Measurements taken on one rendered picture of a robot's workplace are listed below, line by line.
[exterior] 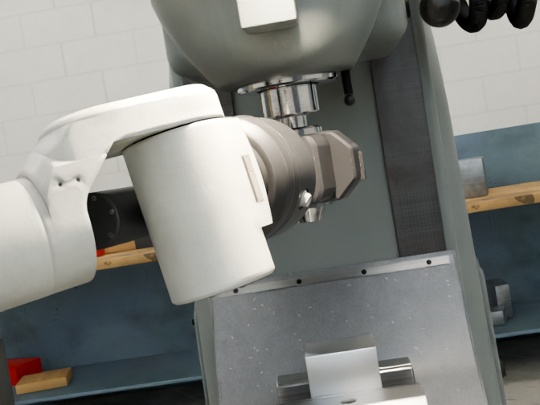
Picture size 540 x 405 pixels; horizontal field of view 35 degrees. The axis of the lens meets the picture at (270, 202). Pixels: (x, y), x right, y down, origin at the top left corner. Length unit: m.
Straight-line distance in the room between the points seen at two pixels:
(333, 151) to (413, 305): 0.46
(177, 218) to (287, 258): 0.64
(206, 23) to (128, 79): 4.44
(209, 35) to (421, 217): 0.52
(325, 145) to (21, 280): 0.29
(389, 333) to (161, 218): 0.63
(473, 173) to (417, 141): 3.34
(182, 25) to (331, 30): 0.11
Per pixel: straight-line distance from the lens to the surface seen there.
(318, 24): 0.65
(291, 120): 0.72
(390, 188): 1.10
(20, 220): 0.45
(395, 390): 0.72
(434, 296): 1.10
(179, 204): 0.49
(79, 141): 0.46
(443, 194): 1.11
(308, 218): 0.72
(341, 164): 0.67
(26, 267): 0.45
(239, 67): 0.66
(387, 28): 0.84
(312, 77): 0.70
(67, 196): 0.46
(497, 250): 5.04
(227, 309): 1.11
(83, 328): 5.26
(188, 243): 0.49
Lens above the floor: 1.25
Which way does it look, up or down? 3 degrees down
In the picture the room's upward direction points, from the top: 9 degrees counter-clockwise
